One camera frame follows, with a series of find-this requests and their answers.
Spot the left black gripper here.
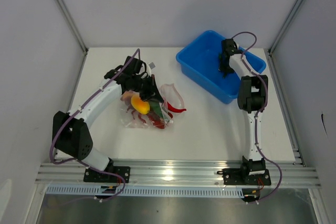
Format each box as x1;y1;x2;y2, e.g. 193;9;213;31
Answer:
132;74;164;104

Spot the yellow orange toy fruit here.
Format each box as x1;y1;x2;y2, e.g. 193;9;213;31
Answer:
131;94;150;115

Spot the red toy chili pepper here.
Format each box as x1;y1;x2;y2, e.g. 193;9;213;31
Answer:
166;102;187;114

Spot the clear zip top bag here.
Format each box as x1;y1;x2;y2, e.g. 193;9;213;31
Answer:
120;83;187;130

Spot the red toy lobster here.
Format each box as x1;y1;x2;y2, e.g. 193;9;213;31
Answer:
122;106;173;130

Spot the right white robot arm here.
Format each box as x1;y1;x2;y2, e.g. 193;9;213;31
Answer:
219;40;268;184

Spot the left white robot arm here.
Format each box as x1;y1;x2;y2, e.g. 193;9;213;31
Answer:
49;56;164;182

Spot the blue plastic bin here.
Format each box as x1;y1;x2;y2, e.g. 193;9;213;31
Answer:
175;30;267;105

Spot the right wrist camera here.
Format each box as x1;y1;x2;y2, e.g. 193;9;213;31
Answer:
221;38;238;52

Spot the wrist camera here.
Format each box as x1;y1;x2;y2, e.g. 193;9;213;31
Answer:
146;62;155;76
221;38;238;52

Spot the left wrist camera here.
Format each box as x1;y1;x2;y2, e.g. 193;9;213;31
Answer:
146;62;155;76

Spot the aluminium rail frame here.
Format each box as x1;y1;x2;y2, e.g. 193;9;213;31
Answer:
35;159;321;189

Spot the slotted cable duct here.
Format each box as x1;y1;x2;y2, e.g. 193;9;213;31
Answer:
46;185;244;198

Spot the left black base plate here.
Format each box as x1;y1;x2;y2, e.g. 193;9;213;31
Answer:
83;166;131;183

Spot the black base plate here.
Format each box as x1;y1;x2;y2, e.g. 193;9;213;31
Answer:
83;166;131;183
216;168;271;186

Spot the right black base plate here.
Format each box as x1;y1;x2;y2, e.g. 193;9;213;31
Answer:
216;168;271;186

